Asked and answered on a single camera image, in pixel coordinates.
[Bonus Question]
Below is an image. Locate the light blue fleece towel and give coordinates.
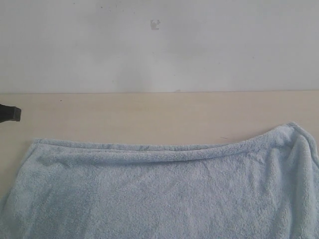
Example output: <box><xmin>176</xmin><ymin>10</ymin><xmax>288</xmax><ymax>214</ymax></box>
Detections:
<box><xmin>0</xmin><ymin>123</ymin><xmax>319</xmax><ymax>239</ymax></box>

